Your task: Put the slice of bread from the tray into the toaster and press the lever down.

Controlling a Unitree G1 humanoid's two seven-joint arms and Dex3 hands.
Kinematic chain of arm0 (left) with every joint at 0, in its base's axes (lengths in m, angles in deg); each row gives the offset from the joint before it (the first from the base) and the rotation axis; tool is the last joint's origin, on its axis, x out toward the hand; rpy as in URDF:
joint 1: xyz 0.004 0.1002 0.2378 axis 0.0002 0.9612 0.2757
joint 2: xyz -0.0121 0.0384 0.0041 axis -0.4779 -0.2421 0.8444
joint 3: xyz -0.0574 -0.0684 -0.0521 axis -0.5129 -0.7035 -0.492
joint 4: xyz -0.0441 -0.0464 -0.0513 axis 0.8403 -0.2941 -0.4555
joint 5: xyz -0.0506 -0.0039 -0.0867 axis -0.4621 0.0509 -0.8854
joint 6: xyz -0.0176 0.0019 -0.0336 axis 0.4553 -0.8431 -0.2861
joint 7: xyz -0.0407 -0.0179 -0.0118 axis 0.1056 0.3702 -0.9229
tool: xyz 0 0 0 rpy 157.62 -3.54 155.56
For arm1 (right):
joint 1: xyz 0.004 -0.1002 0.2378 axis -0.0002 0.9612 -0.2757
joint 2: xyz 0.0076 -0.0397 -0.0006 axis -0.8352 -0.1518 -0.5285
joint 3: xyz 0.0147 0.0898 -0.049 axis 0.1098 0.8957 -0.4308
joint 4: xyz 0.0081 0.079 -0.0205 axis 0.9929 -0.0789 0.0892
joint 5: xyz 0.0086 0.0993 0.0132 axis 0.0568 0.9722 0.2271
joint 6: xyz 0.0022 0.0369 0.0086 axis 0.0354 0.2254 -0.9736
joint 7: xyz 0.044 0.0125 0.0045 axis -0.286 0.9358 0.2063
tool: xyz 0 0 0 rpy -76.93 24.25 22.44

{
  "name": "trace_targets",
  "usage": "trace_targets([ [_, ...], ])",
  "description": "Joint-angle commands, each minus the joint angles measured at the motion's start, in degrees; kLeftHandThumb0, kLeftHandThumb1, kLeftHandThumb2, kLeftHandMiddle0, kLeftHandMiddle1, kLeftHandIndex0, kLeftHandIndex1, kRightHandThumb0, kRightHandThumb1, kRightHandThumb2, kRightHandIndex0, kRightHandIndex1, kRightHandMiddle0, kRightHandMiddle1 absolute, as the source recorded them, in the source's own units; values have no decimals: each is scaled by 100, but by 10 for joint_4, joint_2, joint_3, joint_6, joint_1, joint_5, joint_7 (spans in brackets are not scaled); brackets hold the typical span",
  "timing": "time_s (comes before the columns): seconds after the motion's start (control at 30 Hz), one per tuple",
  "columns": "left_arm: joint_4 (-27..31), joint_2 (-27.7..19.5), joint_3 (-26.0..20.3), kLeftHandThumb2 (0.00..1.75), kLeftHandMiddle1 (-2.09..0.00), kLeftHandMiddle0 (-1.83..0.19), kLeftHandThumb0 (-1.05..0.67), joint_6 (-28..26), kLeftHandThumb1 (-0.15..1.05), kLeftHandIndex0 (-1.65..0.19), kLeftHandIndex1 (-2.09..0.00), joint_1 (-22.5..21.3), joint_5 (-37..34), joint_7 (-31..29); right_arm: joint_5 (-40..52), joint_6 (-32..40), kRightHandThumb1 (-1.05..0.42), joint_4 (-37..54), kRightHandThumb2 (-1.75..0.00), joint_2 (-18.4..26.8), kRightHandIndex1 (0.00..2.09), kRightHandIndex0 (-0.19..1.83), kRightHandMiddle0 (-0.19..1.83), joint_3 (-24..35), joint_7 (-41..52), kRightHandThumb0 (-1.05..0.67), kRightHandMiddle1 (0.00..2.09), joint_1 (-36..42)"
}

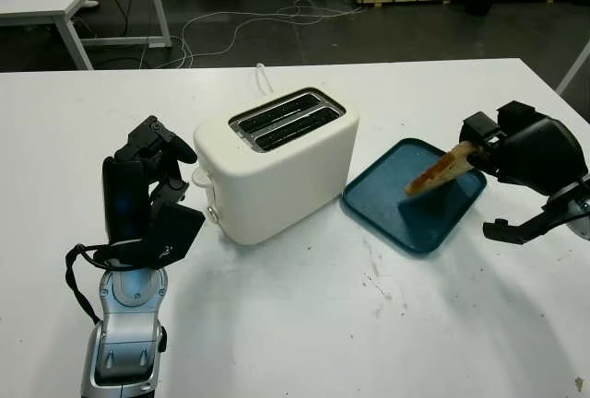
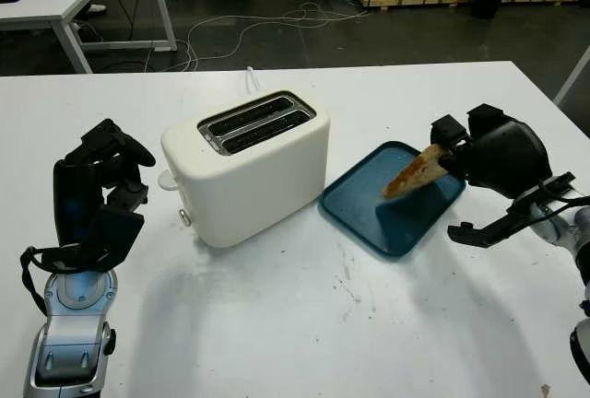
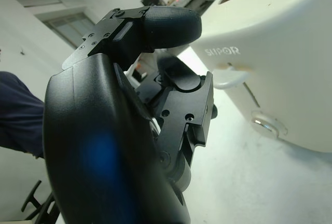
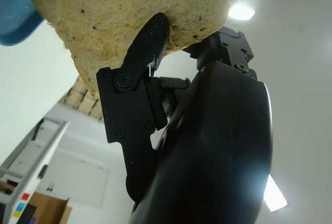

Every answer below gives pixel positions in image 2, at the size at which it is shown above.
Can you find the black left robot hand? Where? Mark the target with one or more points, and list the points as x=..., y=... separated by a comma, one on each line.
x=76, y=200

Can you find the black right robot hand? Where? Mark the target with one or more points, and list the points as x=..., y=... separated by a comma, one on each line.
x=507, y=158

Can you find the translucent white toaster lever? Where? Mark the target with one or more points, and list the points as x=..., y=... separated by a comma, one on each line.
x=167, y=181

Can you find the brown bread slice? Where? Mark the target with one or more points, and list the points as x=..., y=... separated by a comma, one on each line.
x=415, y=172

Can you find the chrome toaster knob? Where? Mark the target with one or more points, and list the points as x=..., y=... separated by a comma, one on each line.
x=185, y=217

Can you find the blue plastic tray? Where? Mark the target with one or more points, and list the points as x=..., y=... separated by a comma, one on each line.
x=355, y=214

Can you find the white two-slot toaster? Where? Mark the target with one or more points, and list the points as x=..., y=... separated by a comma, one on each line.
x=258, y=177

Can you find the white table leg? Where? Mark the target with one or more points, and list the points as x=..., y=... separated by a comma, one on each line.
x=571, y=78

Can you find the white shoe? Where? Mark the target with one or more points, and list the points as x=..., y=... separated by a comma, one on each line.
x=97, y=8

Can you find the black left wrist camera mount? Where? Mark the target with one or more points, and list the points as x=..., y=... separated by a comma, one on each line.
x=115, y=237

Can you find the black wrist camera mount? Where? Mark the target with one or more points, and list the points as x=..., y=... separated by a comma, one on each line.
x=475, y=234
x=115, y=237

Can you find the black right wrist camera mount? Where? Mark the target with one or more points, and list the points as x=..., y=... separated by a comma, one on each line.
x=475, y=234

